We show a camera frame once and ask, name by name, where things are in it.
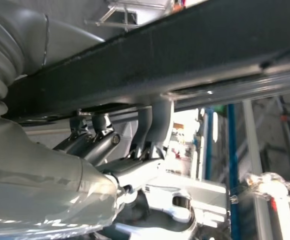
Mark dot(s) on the right robot hand grey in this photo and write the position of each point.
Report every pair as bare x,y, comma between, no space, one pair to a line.
35,185

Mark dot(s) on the blue metal post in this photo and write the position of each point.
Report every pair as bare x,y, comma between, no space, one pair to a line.
232,149
209,149

